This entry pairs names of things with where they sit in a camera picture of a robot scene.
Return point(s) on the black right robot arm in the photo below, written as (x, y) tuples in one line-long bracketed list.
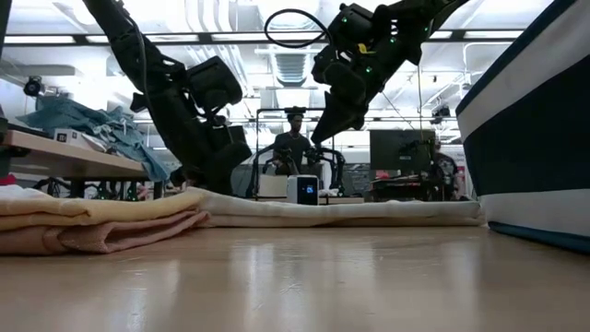
[(405, 27)]

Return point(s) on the wooden workbench with grey frame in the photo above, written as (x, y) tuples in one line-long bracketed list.
[(64, 159)]

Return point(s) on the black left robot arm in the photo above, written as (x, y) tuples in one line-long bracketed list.
[(133, 50)]

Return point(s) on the thin black robot arm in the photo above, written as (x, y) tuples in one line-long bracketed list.
[(334, 163), (258, 166)]

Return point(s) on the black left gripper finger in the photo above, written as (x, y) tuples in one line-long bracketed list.
[(207, 177)]

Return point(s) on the yellow towel with white lines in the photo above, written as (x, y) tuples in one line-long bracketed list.
[(92, 209)]

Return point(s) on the teal cloth pile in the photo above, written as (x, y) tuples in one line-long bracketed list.
[(92, 122)]

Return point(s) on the navy and white fabric basket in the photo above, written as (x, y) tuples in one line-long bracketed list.
[(530, 147)]

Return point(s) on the white device with blue display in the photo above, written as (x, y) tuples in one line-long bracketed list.
[(303, 190)]

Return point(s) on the person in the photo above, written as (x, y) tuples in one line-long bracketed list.
[(292, 143), (446, 168)]

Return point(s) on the white waffle towel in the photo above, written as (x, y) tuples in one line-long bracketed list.
[(345, 212)]

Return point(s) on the black monitor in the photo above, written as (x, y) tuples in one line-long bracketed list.
[(401, 150)]

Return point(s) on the small white box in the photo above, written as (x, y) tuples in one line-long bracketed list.
[(74, 137)]

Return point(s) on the pink towel with white lines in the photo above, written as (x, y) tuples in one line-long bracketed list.
[(92, 237)]

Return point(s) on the black round lamp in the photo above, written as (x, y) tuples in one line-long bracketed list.
[(33, 86)]

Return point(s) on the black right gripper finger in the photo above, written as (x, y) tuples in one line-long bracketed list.
[(334, 124)]

